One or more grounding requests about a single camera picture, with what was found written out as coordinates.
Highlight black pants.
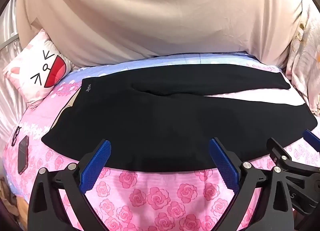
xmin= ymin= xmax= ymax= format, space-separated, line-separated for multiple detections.
xmin=41 ymin=64 xmax=320 ymax=172

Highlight black eyeglasses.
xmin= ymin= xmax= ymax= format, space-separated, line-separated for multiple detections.
xmin=11 ymin=126 xmax=22 ymax=147

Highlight silver satin curtain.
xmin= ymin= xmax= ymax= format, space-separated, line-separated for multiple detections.
xmin=0 ymin=0 xmax=32 ymax=146

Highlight pink rose bed sheet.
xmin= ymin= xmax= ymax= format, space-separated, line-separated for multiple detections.
xmin=2 ymin=52 xmax=320 ymax=231

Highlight cream floral quilt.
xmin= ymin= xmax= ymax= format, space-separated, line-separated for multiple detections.
xmin=285 ymin=1 xmax=320 ymax=117

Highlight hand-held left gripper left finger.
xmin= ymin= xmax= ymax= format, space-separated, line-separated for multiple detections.
xmin=27 ymin=140 xmax=112 ymax=231

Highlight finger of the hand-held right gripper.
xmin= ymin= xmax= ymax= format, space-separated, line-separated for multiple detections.
xmin=302 ymin=129 xmax=320 ymax=148
xmin=266 ymin=138 xmax=320 ymax=216

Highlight cartoon face pillow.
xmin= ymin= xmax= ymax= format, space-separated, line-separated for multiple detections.
xmin=3 ymin=29 xmax=72 ymax=109

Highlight beige hanging cloth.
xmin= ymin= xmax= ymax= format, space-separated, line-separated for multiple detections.
xmin=15 ymin=0 xmax=304 ymax=68

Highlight black smartphone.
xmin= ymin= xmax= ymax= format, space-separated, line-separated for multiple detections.
xmin=17 ymin=136 xmax=29 ymax=174

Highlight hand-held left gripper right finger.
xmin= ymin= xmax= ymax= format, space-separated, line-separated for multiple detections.
xmin=209 ymin=138 xmax=295 ymax=231

